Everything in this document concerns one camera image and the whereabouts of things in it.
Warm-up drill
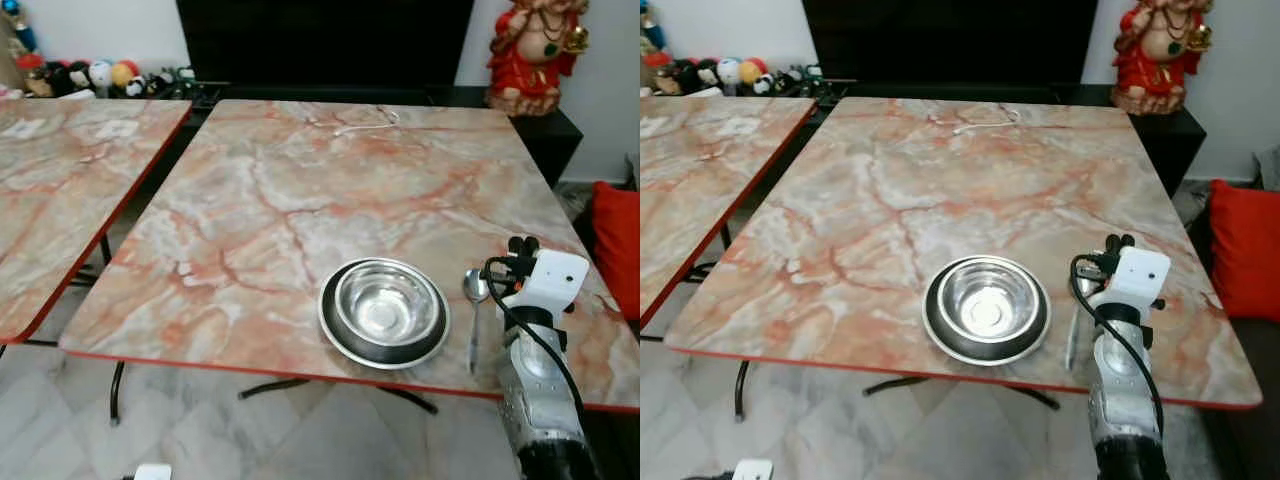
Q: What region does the black and white plush toy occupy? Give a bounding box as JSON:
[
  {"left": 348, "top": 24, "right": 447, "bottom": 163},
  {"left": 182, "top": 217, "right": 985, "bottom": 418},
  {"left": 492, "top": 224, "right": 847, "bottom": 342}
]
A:
[
  {"left": 45, "top": 61, "right": 93, "bottom": 99},
  {"left": 670, "top": 59, "right": 723, "bottom": 97}
]

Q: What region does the dark sofa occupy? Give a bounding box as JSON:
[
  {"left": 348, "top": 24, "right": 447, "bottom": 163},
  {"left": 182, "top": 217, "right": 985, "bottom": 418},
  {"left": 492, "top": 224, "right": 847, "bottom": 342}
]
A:
[{"left": 1195, "top": 318, "right": 1280, "bottom": 480}]

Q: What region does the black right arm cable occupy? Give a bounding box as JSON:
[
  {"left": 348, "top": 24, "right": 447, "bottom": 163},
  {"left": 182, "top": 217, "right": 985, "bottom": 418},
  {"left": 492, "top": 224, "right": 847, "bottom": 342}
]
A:
[
  {"left": 483, "top": 256, "right": 591, "bottom": 431},
  {"left": 1069, "top": 252, "right": 1167, "bottom": 436}
]

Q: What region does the thin white wire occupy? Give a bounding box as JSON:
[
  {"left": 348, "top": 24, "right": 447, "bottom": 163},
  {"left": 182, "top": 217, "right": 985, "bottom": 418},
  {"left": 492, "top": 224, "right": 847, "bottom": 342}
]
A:
[
  {"left": 332, "top": 107, "right": 402, "bottom": 137},
  {"left": 952, "top": 106, "right": 1022, "bottom": 136}
]

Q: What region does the grey cloth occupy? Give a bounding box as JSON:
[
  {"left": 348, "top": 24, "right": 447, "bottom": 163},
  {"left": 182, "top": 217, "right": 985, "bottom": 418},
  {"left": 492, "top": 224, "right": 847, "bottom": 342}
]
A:
[{"left": 1254, "top": 145, "right": 1280, "bottom": 193}]

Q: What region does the black television screen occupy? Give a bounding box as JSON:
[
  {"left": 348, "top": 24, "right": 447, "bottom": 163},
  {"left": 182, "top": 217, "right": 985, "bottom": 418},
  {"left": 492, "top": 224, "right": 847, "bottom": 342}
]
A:
[
  {"left": 175, "top": 0, "right": 476, "bottom": 93},
  {"left": 801, "top": 0, "right": 1100, "bottom": 93}
]

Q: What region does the red laughing buddha statue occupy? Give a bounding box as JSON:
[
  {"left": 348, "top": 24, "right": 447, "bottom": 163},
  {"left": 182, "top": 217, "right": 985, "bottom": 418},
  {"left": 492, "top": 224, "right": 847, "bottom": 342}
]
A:
[
  {"left": 1111, "top": 0, "right": 1214, "bottom": 117},
  {"left": 486, "top": 0, "right": 590, "bottom": 118}
]

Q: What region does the black metal side table frame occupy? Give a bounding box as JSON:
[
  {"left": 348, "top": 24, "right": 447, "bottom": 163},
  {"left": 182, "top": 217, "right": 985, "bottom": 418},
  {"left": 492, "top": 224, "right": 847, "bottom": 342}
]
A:
[
  {"left": 0, "top": 234, "right": 114, "bottom": 351},
  {"left": 640, "top": 224, "right": 736, "bottom": 344}
]

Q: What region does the steel spoon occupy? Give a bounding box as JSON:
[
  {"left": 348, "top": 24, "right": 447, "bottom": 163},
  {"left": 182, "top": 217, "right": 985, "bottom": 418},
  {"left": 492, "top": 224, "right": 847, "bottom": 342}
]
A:
[
  {"left": 461, "top": 267, "right": 493, "bottom": 377},
  {"left": 1064, "top": 300, "right": 1089, "bottom": 372}
]

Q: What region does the red cushion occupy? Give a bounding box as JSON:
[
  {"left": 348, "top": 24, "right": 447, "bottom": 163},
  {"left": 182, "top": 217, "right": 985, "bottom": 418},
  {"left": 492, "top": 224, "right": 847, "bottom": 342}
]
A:
[
  {"left": 1207, "top": 179, "right": 1280, "bottom": 324},
  {"left": 591, "top": 181, "right": 641, "bottom": 323}
]

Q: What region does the stainless steel bowl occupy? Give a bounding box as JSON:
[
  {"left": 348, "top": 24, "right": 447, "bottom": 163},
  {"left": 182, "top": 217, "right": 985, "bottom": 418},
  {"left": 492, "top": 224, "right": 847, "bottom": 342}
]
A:
[
  {"left": 921, "top": 254, "right": 1054, "bottom": 367},
  {"left": 318, "top": 257, "right": 452, "bottom": 371}
]

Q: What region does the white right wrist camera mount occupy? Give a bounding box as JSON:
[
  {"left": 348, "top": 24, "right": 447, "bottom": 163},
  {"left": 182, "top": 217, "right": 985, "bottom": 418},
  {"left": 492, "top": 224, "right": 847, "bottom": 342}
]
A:
[
  {"left": 505, "top": 249, "right": 591, "bottom": 321},
  {"left": 1098, "top": 246, "right": 1172, "bottom": 313}
]

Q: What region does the blue figurine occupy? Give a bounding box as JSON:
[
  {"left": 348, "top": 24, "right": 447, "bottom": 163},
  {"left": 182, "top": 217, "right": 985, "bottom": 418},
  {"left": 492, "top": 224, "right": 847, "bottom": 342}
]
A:
[
  {"left": 640, "top": 0, "right": 667, "bottom": 52},
  {"left": 0, "top": 4, "right": 40, "bottom": 57}
]

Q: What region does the green and black toy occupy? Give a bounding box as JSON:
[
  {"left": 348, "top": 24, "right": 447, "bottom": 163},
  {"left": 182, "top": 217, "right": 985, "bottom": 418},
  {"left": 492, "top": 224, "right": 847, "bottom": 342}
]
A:
[
  {"left": 150, "top": 66, "right": 198, "bottom": 99},
  {"left": 776, "top": 64, "right": 825, "bottom": 97}
]

